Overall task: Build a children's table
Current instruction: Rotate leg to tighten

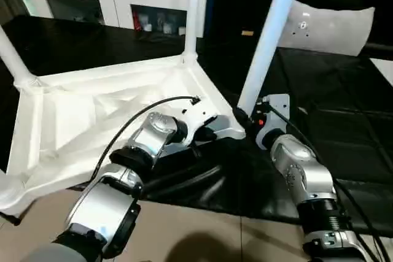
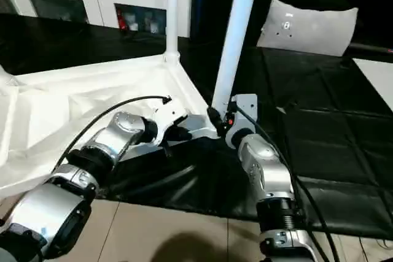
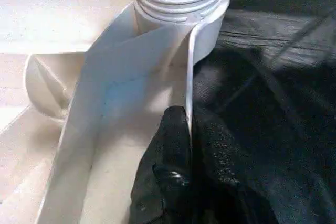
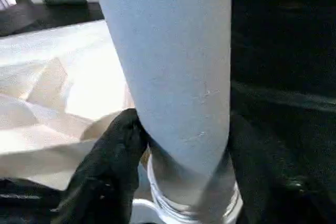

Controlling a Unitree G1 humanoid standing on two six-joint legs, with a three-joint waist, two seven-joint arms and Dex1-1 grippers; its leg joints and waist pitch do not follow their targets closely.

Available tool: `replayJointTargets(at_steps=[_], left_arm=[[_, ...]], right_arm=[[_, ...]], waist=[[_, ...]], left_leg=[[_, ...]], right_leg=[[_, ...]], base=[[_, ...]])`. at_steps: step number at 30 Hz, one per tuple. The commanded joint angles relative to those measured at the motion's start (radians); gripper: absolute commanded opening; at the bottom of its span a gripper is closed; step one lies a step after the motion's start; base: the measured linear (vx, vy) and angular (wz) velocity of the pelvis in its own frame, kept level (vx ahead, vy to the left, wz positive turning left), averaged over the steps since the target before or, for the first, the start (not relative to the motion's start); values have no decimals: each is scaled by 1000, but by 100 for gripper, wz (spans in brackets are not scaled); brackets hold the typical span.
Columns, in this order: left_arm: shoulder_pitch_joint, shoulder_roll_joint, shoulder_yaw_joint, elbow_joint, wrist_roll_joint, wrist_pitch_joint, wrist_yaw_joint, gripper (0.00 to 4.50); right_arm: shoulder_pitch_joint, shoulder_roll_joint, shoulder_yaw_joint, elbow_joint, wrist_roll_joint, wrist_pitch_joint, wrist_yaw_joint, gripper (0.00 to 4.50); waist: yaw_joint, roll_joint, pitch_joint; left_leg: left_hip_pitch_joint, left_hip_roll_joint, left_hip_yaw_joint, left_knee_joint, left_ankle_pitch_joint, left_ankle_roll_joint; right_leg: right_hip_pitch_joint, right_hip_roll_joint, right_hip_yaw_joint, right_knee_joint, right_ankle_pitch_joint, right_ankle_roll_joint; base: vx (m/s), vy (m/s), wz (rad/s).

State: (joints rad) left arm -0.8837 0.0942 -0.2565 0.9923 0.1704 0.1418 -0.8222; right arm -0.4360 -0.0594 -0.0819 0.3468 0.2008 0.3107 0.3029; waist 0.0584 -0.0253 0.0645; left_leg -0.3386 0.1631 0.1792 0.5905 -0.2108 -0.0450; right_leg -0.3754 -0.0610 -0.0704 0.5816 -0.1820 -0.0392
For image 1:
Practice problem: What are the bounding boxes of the white plastic table top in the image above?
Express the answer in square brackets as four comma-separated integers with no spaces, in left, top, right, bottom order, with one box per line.
[0,53,247,217]

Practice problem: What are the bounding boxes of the black work mat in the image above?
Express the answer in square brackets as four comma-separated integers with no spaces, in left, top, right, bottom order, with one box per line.
[0,15,393,238]

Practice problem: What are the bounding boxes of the white padded sheet with fitting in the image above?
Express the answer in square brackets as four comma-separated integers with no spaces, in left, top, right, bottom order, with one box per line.
[276,0,376,58]

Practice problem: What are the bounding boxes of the flat white sheet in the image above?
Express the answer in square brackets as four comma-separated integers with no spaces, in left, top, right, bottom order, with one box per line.
[368,58,393,88]

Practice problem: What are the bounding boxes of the black stand leg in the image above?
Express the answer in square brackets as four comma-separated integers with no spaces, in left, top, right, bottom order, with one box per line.
[0,212,20,226]

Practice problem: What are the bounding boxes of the grey curtain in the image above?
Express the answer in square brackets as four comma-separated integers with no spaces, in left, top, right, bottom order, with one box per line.
[0,0,23,25]

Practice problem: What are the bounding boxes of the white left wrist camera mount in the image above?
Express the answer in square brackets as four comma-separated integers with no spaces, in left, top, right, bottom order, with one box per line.
[177,99,219,145]

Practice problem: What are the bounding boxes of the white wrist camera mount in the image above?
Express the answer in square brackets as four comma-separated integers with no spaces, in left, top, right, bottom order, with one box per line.
[177,99,219,145]
[254,93,291,150]

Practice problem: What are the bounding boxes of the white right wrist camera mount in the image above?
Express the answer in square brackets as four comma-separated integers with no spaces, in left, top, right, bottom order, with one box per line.
[254,93,291,150]

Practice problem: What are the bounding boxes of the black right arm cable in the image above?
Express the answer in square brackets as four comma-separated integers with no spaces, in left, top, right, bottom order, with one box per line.
[260,105,393,262]

